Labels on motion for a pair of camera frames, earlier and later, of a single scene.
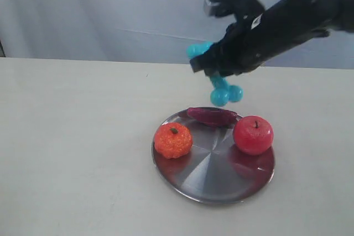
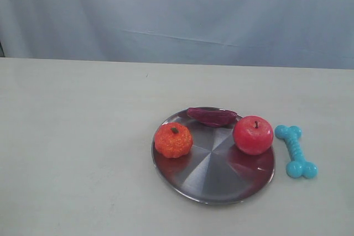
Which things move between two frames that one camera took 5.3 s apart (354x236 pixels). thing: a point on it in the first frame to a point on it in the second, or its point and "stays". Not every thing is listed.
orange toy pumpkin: x=172 y=140 stays
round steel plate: x=215 y=170 stays
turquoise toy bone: x=223 y=92 to x=297 y=166
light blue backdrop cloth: x=141 y=16 stays
